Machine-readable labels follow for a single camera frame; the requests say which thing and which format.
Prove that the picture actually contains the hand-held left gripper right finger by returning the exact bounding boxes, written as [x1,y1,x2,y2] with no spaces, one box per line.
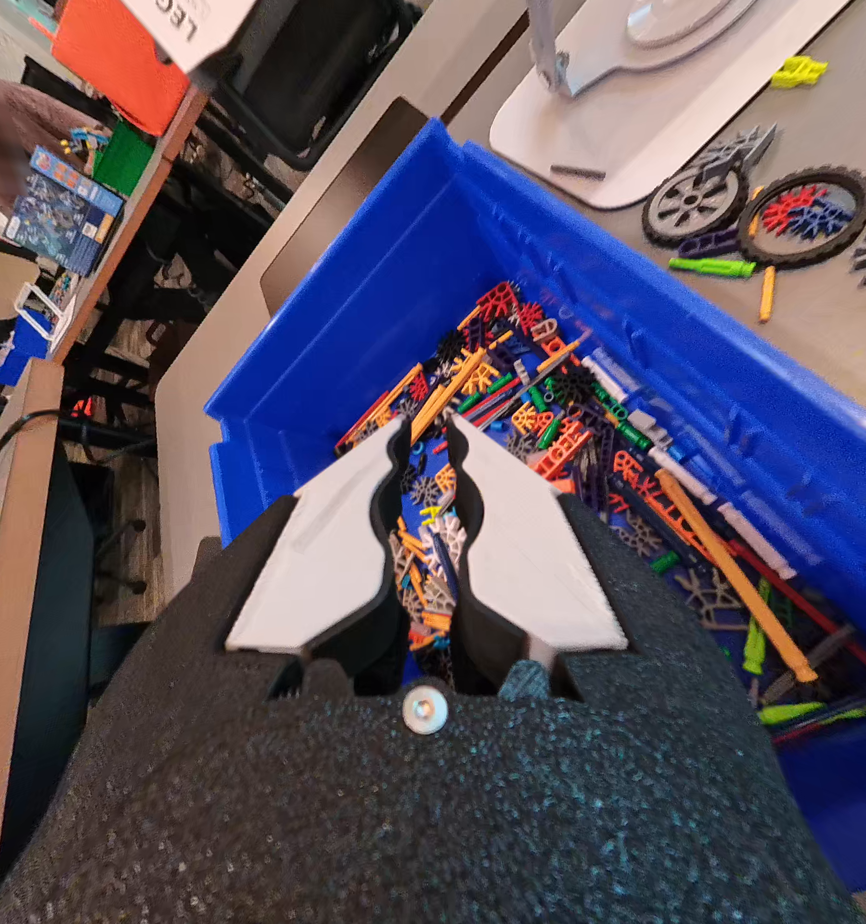
[446,416,630,697]

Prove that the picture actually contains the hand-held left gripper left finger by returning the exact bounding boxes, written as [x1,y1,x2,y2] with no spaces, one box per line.
[225,416,414,694]

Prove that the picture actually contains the pile of construction toy pieces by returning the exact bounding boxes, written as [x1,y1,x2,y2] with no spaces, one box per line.
[334,280,866,744]

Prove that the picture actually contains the blue plastic bin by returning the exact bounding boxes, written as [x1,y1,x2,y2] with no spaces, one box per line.
[203,117,866,892]

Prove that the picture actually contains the beige desk panel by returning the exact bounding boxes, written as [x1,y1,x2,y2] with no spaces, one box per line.
[155,97,434,600]

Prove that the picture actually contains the lime green rod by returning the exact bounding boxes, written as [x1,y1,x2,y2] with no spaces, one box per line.
[667,256,757,280]

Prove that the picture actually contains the purple connector piece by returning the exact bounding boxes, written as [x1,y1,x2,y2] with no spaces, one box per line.
[677,227,740,259]

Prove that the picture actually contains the grey spoked toy wheel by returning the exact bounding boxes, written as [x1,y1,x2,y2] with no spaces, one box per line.
[642,165,744,246]

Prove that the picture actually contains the red snowflake connector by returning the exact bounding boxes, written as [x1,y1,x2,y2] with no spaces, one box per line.
[761,186,827,235]

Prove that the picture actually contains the blue printed toy box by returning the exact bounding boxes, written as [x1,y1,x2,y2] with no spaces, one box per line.
[3,144,125,277]

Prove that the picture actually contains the white monitor stand base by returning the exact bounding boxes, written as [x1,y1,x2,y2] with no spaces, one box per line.
[489,0,856,210]

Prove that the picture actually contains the green building plate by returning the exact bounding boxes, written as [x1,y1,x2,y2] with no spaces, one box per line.
[92,119,155,197]

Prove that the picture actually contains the blue snowflake connector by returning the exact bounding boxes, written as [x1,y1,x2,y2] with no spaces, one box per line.
[787,202,856,243]

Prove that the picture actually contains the grey snowflake connector cluster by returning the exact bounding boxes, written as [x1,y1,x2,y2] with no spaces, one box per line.
[693,123,779,190]

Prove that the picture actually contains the large black toy tyre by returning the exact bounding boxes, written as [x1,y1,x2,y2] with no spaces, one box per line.
[736,166,866,270]

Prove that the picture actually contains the black storage crate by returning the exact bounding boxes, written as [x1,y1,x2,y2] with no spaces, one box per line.
[216,0,434,170]

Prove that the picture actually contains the orange box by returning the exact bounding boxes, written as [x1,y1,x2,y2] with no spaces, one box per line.
[50,0,192,138]

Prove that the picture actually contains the white cardboard box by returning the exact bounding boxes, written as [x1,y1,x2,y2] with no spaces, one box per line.
[118,0,260,73]

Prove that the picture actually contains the yellow connector piece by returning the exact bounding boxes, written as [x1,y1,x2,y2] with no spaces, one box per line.
[771,55,829,90]

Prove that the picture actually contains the white round disc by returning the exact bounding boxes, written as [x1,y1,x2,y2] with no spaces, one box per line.
[628,0,759,48]

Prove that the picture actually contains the black cable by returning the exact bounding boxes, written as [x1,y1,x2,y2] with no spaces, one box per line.
[0,408,62,499]

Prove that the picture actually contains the small blue white-handled container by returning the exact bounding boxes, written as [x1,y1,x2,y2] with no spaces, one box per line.
[0,285,65,384]

